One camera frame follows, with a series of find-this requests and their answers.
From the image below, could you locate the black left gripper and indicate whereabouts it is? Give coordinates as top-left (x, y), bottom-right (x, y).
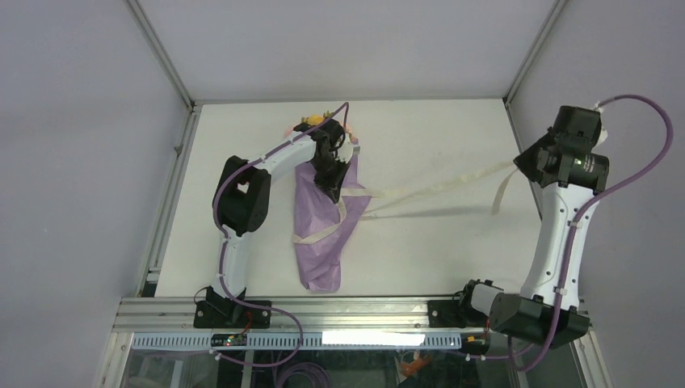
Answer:
top-left (309, 154), bottom-right (351, 204)

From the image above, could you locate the purple wrapping paper sheet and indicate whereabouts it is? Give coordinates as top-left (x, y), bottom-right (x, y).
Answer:
top-left (293, 163), bottom-right (371, 293)

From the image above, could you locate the cream ribbon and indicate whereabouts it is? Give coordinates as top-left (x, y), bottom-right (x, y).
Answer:
top-left (292, 162), bottom-right (514, 245)

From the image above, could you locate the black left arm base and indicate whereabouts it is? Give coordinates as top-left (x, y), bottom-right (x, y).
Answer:
top-left (193, 286), bottom-right (272, 329)

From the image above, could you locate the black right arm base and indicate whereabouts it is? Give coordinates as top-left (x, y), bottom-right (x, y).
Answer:
top-left (427, 291), bottom-right (490, 328)

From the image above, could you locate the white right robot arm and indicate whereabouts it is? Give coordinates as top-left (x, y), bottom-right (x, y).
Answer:
top-left (456, 106), bottom-right (609, 349)

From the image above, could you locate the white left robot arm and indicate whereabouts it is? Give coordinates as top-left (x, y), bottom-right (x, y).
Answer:
top-left (205, 116), bottom-right (355, 328)

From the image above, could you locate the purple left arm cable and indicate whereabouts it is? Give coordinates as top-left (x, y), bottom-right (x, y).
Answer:
top-left (208, 101), bottom-right (351, 369)

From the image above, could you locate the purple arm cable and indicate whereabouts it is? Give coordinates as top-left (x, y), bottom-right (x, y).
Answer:
top-left (455, 95), bottom-right (674, 373)
top-left (208, 101), bottom-right (351, 369)

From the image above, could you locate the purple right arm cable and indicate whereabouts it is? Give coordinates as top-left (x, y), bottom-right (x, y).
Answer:
top-left (455, 95), bottom-right (674, 373)

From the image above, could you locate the white slotted cable duct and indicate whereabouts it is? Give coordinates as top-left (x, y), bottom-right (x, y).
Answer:
top-left (132, 330), bottom-right (462, 352)

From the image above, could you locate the aluminium mounting rail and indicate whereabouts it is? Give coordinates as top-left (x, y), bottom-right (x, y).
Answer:
top-left (115, 295), bottom-right (590, 334)

